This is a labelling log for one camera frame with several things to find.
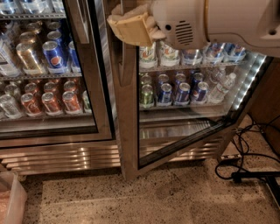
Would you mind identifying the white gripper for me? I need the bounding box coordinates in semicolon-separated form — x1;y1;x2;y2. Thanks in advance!
107;0;208;50

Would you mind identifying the glass fridge door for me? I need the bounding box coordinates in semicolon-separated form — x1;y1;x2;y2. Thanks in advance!
0;0;111;149
94;0;279;179

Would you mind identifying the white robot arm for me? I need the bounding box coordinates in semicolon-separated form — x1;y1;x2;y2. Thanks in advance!
107;0;280;58

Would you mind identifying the steel fridge bottom grille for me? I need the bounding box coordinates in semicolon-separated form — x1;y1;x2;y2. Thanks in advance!
0;135;229;176

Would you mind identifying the white green soda can middle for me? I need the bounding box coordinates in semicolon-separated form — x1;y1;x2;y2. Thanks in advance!
139;43;158;68

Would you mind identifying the white green soda can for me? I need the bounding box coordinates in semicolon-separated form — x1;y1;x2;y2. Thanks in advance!
159;41;180;67
139;43;158;68

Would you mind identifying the white green soda can right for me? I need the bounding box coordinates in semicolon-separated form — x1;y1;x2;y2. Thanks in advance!
159;41;180;67

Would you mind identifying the silver blue energy can left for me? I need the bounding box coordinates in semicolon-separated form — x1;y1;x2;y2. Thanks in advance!
181;49;202;66

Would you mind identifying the silver blue energy can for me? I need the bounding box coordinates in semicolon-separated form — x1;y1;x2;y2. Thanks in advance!
224;43;246;62
203;43;225;64
181;49;202;66

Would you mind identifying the blue Pepsi can lower left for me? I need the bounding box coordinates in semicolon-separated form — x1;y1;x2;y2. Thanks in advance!
157;83;172;105

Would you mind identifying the blue pepsi can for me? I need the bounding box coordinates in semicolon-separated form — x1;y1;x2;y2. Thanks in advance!
157;83;172;105
191;81;209;104
42;41;68;74
175;82;190;105

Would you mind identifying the blue Pepsi can front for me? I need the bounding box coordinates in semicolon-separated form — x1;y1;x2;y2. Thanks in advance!
42;41;68;74

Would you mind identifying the blue Pepsi can lower middle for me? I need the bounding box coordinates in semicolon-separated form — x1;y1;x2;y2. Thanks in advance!
175;82;190;105

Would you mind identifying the silver blue energy can middle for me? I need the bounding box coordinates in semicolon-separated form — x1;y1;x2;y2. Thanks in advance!
203;43;225;64

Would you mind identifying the blue Pepsi can lower right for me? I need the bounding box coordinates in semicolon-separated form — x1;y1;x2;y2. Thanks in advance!
191;81;209;104

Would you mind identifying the clear water bottle back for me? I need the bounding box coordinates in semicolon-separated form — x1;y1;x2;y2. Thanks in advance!
209;66;226;84

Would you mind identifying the clear water bottle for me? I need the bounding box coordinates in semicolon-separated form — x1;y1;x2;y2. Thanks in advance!
209;66;226;84
208;73;236;104

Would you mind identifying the red cola can right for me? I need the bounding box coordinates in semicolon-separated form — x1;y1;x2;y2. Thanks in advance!
62;91;81;114

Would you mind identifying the red cola can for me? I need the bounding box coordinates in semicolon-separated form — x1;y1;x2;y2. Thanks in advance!
62;91;81;114
41;92;62;116
21;93;43;116

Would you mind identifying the silver blue energy can right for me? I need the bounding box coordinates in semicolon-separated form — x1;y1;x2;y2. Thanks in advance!
224;43;246;62

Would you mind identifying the gold soda can front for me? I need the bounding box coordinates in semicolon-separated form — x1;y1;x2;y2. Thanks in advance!
16;43;46;76

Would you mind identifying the clear water bottle front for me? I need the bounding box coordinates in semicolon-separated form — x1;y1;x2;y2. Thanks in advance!
208;73;236;104

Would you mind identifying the red cola can middle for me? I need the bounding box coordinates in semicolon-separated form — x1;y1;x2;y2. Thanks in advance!
41;92;62;116

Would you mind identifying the red cola can left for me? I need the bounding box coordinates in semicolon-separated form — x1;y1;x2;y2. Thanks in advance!
21;93;43;116

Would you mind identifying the silver diet cola can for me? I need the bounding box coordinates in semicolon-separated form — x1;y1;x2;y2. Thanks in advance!
0;94;23;119

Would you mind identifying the translucent plastic bin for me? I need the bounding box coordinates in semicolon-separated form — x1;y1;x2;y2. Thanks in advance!
0;171;27;224

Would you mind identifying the black power cable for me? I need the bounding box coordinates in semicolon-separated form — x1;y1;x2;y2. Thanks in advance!
214;116;280;184

